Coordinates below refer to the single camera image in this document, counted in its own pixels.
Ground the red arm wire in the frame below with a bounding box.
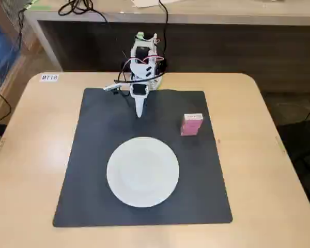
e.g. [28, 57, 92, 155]
[124, 55, 158, 68]

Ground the beige desk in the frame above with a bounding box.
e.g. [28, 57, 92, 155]
[23, 0, 310, 73]

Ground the black power cable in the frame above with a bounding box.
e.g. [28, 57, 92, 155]
[158, 0, 169, 60]

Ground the blue plastic container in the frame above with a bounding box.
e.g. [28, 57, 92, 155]
[0, 17, 22, 76]

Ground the black camera cable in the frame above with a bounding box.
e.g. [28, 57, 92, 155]
[113, 76, 132, 107]

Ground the white MT18 label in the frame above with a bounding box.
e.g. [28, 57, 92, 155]
[39, 74, 60, 83]

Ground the dark grey mat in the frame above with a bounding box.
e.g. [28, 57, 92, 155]
[52, 87, 234, 228]

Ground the pink candy box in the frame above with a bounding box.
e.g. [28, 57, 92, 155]
[180, 113, 204, 137]

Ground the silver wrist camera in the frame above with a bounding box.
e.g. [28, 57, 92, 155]
[103, 82, 122, 91]

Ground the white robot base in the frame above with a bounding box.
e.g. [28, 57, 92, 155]
[120, 58, 169, 90]

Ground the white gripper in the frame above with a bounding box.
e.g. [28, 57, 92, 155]
[129, 83, 149, 118]

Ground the white round plate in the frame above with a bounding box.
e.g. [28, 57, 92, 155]
[106, 136, 181, 208]

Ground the black looped cable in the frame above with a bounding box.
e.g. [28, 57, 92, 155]
[57, 0, 110, 24]

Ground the green tape piece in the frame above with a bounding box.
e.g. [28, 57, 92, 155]
[25, 0, 53, 11]

